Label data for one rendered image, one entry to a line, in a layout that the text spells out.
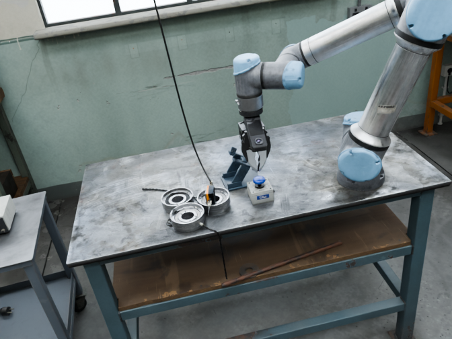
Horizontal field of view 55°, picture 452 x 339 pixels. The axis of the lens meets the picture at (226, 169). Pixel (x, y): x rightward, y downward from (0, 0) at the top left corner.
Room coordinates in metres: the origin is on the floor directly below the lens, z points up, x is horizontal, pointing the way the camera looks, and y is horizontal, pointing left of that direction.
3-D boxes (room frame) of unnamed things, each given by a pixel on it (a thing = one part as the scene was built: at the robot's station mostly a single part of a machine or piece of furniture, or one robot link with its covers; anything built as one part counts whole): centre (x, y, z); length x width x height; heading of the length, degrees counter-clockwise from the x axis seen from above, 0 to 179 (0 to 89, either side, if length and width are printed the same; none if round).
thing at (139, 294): (1.32, -0.07, 0.40); 1.17 x 0.59 x 0.80; 97
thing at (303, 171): (1.32, -0.07, 0.79); 1.20 x 0.60 x 0.02; 97
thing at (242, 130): (1.18, -0.10, 1.05); 0.09 x 0.08 x 0.12; 7
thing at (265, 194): (1.15, -0.11, 0.82); 0.08 x 0.07 x 0.05; 97
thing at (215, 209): (1.14, 0.05, 0.82); 0.10 x 0.10 x 0.04
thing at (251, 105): (1.17, -0.09, 1.13); 0.08 x 0.08 x 0.05
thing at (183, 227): (1.07, 0.14, 0.82); 0.10 x 0.10 x 0.04
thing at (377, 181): (1.18, -0.44, 0.85); 0.15 x 0.15 x 0.10
